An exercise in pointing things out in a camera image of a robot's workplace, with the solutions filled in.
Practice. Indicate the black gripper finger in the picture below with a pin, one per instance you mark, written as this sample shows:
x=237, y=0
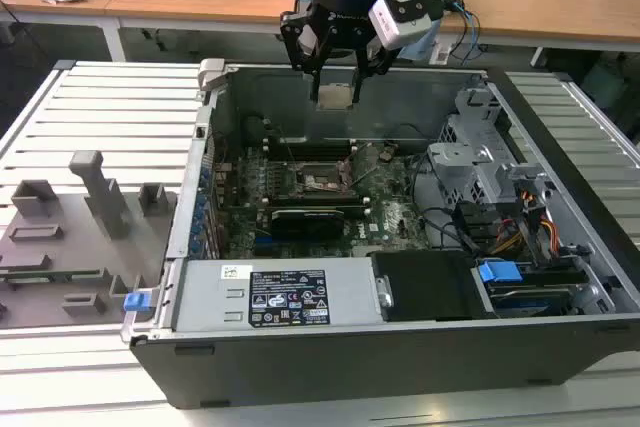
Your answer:
x=380, y=61
x=291, y=42

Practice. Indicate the silver CPU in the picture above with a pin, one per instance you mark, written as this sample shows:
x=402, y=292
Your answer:
x=335, y=96

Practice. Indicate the black RAM slot bank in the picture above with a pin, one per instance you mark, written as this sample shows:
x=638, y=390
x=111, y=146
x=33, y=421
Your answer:
x=320, y=202
x=315, y=147

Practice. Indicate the CPU socket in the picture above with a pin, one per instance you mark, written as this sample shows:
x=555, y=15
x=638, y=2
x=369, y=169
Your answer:
x=320, y=179

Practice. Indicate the round coin cell battery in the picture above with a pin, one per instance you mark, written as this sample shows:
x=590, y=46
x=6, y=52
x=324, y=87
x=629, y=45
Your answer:
x=388, y=152

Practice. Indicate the silver metal drive cage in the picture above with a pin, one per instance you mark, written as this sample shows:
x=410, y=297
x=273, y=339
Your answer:
x=470, y=162

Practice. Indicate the green motherboard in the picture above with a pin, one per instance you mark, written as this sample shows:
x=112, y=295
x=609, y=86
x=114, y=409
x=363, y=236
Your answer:
x=395, y=212

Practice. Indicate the black graphics card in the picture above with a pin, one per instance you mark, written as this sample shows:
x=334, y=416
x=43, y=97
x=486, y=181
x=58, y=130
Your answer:
x=307, y=224

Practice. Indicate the black plastic shroud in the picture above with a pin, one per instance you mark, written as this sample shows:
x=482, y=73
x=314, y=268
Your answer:
x=425, y=287

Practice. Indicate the hard disk in blue carrier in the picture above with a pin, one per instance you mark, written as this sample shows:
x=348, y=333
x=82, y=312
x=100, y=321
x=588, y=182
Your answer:
x=499, y=274

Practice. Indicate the silver power supply with label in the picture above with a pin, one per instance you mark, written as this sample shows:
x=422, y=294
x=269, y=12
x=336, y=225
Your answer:
x=210, y=297

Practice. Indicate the grey parts rack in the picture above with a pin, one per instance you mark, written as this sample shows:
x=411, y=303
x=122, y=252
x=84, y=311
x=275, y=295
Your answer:
x=70, y=242

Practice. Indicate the blue case latch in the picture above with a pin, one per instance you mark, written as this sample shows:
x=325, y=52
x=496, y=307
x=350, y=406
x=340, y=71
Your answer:
x=136, y=302

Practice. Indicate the black open PC case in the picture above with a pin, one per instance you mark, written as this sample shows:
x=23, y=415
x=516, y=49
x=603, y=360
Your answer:
x=350, y=367

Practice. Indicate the green RAM stick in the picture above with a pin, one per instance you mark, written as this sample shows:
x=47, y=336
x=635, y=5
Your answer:
x=45, y=275

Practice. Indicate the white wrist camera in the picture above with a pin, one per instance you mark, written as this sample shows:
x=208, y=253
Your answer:
x=387, y=22

